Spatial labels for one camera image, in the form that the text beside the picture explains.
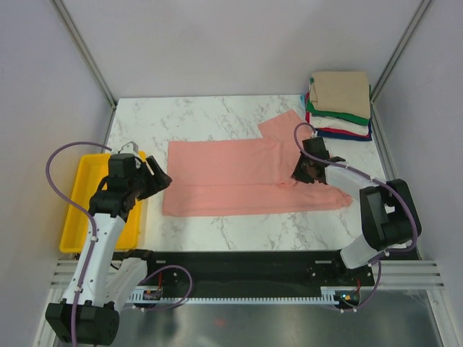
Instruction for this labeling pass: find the red folded t shirt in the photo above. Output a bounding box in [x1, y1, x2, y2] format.
[305, 92, 372, 140]

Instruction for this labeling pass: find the left aluminium frame post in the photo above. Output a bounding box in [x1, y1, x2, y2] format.
[50, 0, 117, 110]

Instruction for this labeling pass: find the pink t shirt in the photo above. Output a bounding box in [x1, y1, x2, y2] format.
[162, 110, 352, 217]

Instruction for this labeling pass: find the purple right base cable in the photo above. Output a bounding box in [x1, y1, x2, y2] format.
[334, 258, 383, 314]

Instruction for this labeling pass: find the white slotted cable duct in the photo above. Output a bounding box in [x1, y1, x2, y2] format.
[127, 286, 361, 305]

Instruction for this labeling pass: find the blue folded t shirt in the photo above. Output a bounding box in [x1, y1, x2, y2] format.
[313, 83, 373, 142]

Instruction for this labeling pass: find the right aluminium frame post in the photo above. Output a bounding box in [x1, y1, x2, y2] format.
[370, 0, 434, 104]

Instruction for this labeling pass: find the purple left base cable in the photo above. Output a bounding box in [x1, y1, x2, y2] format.
[132, 264, 195, 314]

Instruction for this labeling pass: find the aluminium frame post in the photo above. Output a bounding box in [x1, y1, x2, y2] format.
[370, 0, 434, 104]
[50, 0, 117, 110]

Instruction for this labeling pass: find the yellow plastic tray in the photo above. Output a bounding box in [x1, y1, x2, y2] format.
[59, 153, 147, 253]

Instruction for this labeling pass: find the aluminium table rail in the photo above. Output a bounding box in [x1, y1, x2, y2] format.
[51, 260, 122, 289]
[371, 105, 422, 260]

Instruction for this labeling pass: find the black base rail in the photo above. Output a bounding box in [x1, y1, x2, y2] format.
[122, 249, 374, 297]

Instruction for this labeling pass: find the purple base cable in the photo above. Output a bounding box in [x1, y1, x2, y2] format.
[334, 258, 383, 314]
[132, 264, 195, 314]

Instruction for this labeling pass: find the left aluminium table rail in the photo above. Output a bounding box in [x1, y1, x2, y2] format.
[51, 260, 122, 289]

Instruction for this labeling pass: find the beige folded t shirt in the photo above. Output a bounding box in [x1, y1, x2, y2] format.
[310, 71, 370, 119]

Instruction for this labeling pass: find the white folded t shirt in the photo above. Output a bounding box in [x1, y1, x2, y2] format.
[309, 115, 370, 136]

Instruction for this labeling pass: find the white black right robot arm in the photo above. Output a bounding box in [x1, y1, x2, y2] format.
[293, 137, 422, 285]

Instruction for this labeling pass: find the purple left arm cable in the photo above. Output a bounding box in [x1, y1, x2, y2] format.
[46, 142, 113, 346]

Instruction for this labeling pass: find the right aluminium table rail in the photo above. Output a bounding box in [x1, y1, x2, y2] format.
[371, 105, 422, 260]

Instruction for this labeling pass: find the green folded t shirt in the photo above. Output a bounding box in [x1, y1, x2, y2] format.
[305, 77, 370, 126]

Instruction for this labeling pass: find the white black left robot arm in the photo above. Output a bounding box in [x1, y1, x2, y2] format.
[45, 153, 172, 346]

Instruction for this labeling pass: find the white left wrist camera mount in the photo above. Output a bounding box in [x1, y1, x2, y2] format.
[118, 141, 139, 157]

